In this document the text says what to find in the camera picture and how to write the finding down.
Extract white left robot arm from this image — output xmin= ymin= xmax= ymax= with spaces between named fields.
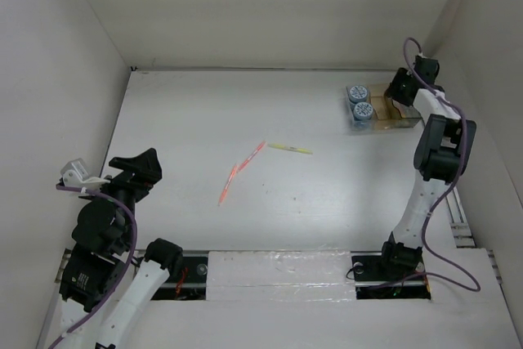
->
xmin=50 ymin=148 xmax=183 ymax=348

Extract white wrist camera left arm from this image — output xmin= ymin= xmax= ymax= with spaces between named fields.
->
xmin=60 ymin=159 xmax=110 ymax=190

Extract red thin pen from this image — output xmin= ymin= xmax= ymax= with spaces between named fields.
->
xmin=237 ymin=141 xmax=266 ymax=173

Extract amber plastic container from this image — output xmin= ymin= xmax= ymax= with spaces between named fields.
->
xmin=367 ymin=84 xmax=402 ymax=132

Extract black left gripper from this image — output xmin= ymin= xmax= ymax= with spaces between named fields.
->
xmin=83 ymin=146 xmax=163 ymax=248

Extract white foam front board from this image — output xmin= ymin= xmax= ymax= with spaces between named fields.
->
xmin=206 ymin=250 xmax=356 ymax=302

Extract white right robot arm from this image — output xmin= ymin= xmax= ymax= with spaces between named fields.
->
xmin=378 ymin=54 xmax=476 ymax=280

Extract orange thin pen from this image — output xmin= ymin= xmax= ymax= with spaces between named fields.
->
xmin=218 ymin=163 xmax=238 ymax=206

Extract clear plastic container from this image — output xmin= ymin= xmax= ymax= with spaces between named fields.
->
xmin=346 ymin=85 xmax=374 ymax=131

